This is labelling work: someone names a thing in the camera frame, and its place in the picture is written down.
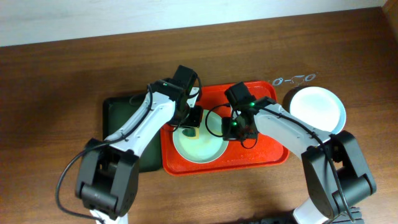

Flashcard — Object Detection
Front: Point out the light blue plate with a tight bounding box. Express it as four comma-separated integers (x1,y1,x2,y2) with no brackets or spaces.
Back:
288,86,347,134

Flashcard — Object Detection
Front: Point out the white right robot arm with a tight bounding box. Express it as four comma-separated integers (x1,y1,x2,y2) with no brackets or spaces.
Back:
222,82,376,223

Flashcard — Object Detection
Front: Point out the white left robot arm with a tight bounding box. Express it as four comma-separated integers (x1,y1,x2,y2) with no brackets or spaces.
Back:
75,65,203,223

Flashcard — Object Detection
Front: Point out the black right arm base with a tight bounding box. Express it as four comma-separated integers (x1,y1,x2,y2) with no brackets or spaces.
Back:
245,207,365,224

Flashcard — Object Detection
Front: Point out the red plastic tray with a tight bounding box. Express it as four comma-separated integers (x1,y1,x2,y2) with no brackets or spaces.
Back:
159,81,289,176

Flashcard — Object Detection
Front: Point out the black plastic tray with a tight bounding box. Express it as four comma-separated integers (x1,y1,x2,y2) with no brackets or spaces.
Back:
103,94,162,172

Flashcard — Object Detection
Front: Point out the green yellow sponge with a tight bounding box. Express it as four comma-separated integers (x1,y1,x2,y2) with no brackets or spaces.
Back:
182,127,199,139

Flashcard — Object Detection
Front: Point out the light green plate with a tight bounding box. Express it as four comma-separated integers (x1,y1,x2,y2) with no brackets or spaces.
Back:
172,110,228,164

